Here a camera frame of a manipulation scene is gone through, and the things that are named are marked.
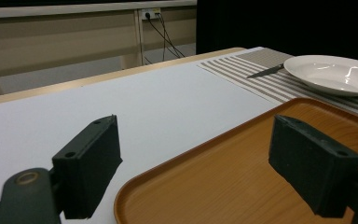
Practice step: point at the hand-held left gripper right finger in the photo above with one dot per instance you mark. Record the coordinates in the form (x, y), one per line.
(310, 168)

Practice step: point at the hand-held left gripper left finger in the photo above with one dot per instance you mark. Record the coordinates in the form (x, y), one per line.
(87, 168)

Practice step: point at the wooden tray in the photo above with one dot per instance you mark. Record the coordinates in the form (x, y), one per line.
(230, 174)

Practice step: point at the white plate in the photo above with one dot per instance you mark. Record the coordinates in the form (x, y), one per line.
(332, 74)

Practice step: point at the striped placemat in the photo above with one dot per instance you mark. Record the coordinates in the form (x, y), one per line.
(270, 81)

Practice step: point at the knife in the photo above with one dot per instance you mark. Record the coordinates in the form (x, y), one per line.
(265, 72)

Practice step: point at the wall power socket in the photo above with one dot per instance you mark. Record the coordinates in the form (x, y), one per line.
(150, 13)

